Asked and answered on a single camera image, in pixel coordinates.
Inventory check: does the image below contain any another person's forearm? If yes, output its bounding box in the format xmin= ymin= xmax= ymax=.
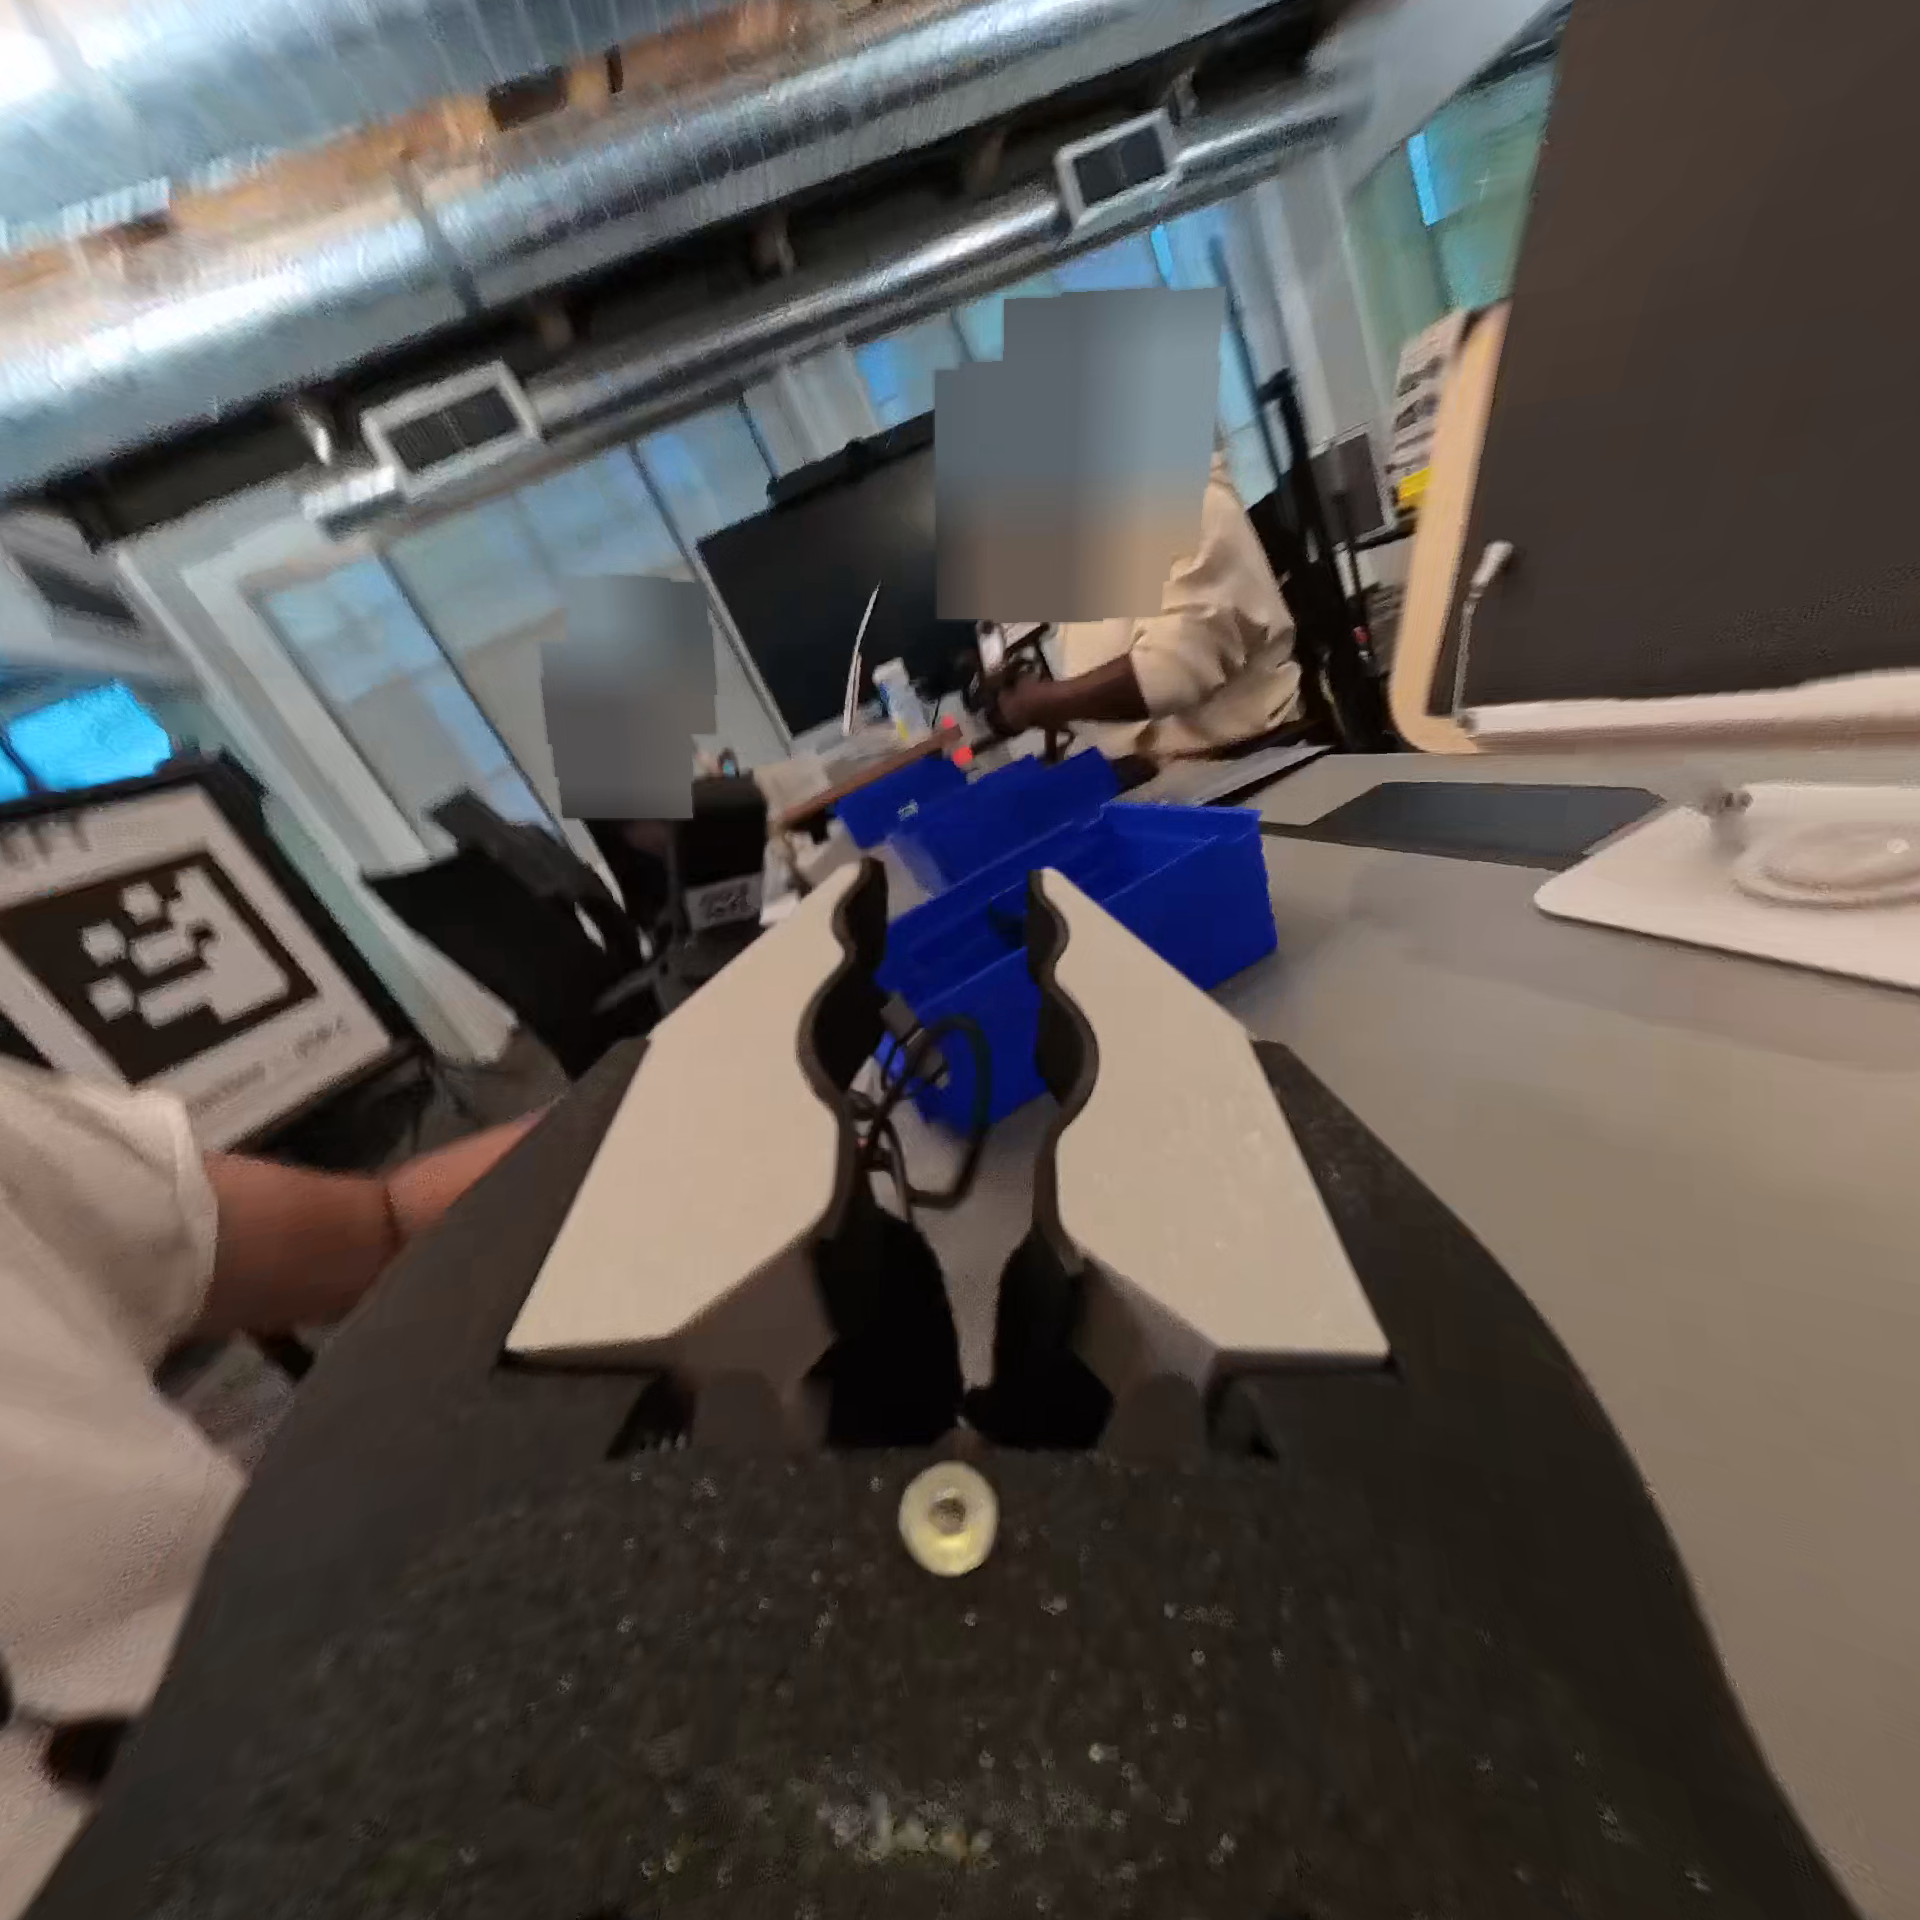
xmin=978 ymin=664 xmax=1162 ymax=740

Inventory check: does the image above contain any thin black cable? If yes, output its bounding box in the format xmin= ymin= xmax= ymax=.
xmin=843 ymin=992 xmax=995 ymax=1214

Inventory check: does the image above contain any printed tag board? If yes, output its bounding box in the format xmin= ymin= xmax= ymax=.
xmin=0 ymin=754 xmax=418 ymax=1156

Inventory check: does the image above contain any white ceiling air unit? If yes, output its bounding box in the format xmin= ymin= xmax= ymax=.
xmin=358 ymin=359 xmax=544 ymax=484
xmin=1055 ymin=111 xmax=1182 ymax=224

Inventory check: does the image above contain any white monitor stand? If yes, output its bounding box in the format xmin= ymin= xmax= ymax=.
xmin=1534 ymin=750 xmax=1920 ymax=995

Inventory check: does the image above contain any person's white shirt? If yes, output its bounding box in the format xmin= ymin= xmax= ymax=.
xmin=0 ymin=1050 xmax=251 ymax=1820

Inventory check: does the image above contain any black shelf rack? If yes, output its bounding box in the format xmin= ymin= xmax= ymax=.
xmin=1266 ymin=321 xmax=1423 ymax=753

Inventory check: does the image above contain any grey desk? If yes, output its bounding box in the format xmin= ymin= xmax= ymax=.
xmin=901 ymin=743 xmax=1920 ymax=1920

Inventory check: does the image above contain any black background monitor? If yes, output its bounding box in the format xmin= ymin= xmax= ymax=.
xmin=695 ymin=451 xmax=976 ymax=748

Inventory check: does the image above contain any silver spiral ventilation duct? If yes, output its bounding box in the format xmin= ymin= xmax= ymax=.
xmin=301 ymin=152 xmax=1353 ymax=506
xmin=0 ymin=0 xmax=1337 ymax=384

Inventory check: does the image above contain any blue plastic bin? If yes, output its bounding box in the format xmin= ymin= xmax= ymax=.
xmin=873 ymin=800 xmax=1281 ymax=1129
xmin=830 ymin=748 xmax=1123 ymax=889

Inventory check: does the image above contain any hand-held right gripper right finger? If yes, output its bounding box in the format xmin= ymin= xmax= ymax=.
xmin=1024 ymin=867 xmax=1393 ymax=1386

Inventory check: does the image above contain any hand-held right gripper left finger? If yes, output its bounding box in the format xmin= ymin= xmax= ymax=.
xmin=504 ymin=860 xmax=889 ymax=1384

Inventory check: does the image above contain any black office chair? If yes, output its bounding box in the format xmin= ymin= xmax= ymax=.
xmin=365 ymin=791 xmax=665 ymax=1087

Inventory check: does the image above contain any black desk mat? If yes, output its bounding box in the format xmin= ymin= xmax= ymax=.
xmin=1303 ymin=778 xmax=1667 ymax=876

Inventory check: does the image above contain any person's left forearm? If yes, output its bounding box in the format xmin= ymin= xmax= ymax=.
xmin=208 ymin=1113 xmax=551 ymax=1340

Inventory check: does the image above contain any dark board with wooden rim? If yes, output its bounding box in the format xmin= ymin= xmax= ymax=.
xmin=1389 ymin=0 xmax=1920 ymax=754

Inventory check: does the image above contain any white thin cable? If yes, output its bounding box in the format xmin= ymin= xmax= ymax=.
xmin=1446 ymin=540 xmax=1519 ymax=720

